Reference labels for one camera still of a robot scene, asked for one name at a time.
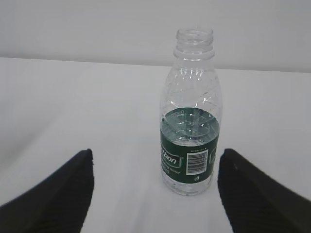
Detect clear plastic water bottle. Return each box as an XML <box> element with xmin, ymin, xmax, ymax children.
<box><xmin>159</xmin><ymin>26</ymin><xmax>223</xmax><ymax>196</ymax></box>

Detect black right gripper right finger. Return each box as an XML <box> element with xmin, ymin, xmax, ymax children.
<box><xmin>217</xmin><ymin>149</ymin><xmax>311</xmax><ymax>233</ymax></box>

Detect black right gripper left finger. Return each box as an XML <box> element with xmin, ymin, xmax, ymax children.
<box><xmin>0</xmin><ymin>149</ymin><xmax>94</xmax><ymax>233</ymax></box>

